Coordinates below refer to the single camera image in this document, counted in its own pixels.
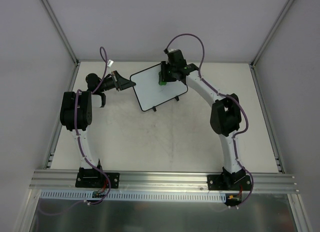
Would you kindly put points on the aluminium frame post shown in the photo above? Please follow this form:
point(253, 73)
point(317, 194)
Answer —
point(56, 24)
point(280, 17)

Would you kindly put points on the green bone-shaped eraser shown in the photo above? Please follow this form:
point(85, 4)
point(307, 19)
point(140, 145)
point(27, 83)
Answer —
point(161, 80)

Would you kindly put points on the black-framed whiteboard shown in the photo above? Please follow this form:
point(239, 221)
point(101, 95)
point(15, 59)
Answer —
point(148, 91)

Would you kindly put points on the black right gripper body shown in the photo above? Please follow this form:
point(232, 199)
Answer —
point(163, 71)

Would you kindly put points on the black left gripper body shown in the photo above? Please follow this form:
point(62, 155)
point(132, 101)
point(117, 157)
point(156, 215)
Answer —
point(116, 81)

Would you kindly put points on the black wire whiteboard stand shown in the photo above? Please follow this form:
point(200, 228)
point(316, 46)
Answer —
point(176, 98)

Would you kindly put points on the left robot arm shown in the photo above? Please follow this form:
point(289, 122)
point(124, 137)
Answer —
point(76, 113)

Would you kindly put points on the white slotted cable duct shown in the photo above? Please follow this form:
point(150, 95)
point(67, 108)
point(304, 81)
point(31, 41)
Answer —
point(116, 195)

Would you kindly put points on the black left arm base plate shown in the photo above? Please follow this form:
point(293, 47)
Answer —
point(93, 179)

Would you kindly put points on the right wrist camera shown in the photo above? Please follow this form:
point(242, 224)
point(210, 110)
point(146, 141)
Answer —
point(169, 50)

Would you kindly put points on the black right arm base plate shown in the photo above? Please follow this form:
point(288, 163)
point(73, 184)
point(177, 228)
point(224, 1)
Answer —
point(217, 182)

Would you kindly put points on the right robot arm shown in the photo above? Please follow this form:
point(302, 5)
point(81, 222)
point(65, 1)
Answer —
point(225, 117)

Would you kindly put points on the left aluminium frame post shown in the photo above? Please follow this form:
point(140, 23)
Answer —
point(56, 24)

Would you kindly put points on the right aluminium frame post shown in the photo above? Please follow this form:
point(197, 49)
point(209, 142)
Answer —
point(280, 17)

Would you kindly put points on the aluminium front rail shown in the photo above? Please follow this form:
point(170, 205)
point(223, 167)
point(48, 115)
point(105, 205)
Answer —
point(263, 183)

